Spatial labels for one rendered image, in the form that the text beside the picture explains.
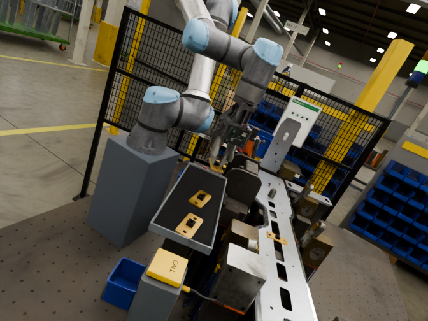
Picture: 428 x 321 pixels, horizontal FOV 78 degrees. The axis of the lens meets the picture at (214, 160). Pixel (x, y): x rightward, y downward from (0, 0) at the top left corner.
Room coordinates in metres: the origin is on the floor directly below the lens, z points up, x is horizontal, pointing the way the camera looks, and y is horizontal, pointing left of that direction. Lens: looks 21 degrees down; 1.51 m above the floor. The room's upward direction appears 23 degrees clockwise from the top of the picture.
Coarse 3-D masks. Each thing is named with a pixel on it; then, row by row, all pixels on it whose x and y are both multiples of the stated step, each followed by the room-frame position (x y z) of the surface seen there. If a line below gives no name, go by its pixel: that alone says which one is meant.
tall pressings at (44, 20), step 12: (0, 0) 5.79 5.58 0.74; (36, 0) 6.55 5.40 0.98; (48, 0) 6.85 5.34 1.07; (60, 0) 7.15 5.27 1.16; (0, 12) 5.77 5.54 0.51; (12, 12) 6.08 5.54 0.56; (24, 12) 6.40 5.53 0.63; (48, 12) 6.81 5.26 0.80; (60, 12) 7.10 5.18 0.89; (12, 24) 6.04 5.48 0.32; (24, 24) 6.35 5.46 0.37; (36, 24) 6.66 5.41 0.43; (48, 24) 6.95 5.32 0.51
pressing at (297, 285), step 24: (264, 192) 1.22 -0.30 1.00; (264, 216) 0.98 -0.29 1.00; (288, 216) 1.07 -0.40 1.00; (264, 240) 0.81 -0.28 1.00; (288, 240) 0.88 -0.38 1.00; (288, 264) 0.74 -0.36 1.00; (264, 288) 0.59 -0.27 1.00; (288, 288) 0.63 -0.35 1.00; (264, 312) 0.51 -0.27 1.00; (288, 312) 0.54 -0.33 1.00; (312, 312) 0.58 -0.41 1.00
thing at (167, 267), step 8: (160, 248) 0.39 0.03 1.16; (160, 256) 0.38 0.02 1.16; (168, 256) 0.38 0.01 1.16; (176, 256) 0.39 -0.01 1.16; (152, 264) 0.35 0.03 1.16; (160, 264) 0.36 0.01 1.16; (168, 264) 0.36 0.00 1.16; (176, 264) 0.37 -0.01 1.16; (184, 264) 0.38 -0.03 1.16; (152, 272) 0.34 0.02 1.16; (160, 272) 0.34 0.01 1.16; (168, 272) 0.35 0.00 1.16; (176, 272) 0.36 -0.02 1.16; (184, 272) 0.36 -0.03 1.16; (160, 280) 0.34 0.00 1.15; (168, 280) 0.34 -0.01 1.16; (176, 280) 0.34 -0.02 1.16
